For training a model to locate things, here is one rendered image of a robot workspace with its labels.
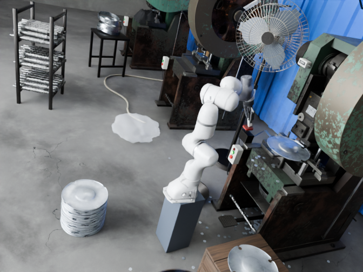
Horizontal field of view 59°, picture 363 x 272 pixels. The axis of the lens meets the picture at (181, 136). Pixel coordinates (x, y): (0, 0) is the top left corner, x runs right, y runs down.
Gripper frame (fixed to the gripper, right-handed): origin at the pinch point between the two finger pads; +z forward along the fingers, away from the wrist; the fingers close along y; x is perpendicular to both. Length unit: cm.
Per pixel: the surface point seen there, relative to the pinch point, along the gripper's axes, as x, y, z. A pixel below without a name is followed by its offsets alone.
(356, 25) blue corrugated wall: 152, -65, -6
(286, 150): 5.6, 36.6, 2.1
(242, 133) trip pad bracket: -6.6, 0.5, 7.4
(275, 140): 5.9, 24.0, 2.8
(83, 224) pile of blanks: -132, 19, 10
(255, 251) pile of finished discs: -41, 75, 28
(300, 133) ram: 15.6, 36.7, -8.5
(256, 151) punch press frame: -5.9, 17.9, 12.4
